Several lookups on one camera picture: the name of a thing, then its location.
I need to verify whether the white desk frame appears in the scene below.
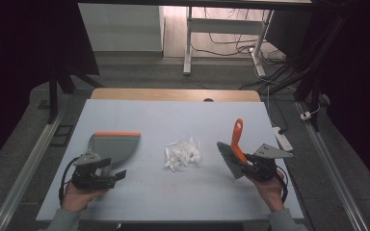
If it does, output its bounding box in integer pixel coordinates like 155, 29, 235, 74
182, 6, 275, 78

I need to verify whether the left hand-held gripper black cable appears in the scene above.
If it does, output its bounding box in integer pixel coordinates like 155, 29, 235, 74
58, 156, 82, 207

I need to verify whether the right hand-held gripper black cable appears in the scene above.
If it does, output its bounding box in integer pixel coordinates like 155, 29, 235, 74
275, 165, 290, 204

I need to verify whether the black metal stand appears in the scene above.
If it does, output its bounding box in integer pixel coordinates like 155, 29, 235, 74
293, 13, 348, 133

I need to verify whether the grey dustpan with orange edge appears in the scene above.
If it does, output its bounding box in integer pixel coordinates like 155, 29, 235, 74
88, 130, 142, 171

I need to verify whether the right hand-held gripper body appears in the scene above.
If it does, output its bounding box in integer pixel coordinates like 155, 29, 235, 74
243, 142, 294, 183

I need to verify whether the hand-held gripper black cable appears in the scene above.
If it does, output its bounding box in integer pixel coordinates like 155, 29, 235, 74
58, 156, 82, 207
275, 165, 290, 204

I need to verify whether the white power strip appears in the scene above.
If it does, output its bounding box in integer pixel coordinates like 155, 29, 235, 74
272, 126, 294, 153

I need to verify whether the white cabinet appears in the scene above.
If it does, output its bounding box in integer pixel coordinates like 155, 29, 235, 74
78, 3, 165, 53

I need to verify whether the black tripod stand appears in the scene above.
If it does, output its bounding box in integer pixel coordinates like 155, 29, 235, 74
46, 61, 105, 125

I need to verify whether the pile of white paper scraps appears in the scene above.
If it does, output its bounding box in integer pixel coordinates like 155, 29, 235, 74
164, 137, 203, 173

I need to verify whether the tangle of black floor cables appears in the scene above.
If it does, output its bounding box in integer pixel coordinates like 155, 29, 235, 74
191, 8, 306, 91

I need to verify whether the orange-handled grey brush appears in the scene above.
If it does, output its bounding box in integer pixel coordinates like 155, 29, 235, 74
216, 117, 250, 180

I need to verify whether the person's right hand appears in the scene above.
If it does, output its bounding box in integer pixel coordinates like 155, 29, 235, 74
246, 168, 287, 214

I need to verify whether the person's left hand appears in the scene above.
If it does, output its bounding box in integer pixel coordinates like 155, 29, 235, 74
61, 181, 109, 215

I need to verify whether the wooden table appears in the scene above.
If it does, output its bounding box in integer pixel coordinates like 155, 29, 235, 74
91, 88, 262, 103

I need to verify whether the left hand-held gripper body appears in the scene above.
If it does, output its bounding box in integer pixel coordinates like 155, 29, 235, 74
70, 150, 118, 191

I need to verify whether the aluminium rail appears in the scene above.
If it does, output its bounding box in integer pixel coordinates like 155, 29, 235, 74
294, 100, 370, 231
0, 107, 66, 231

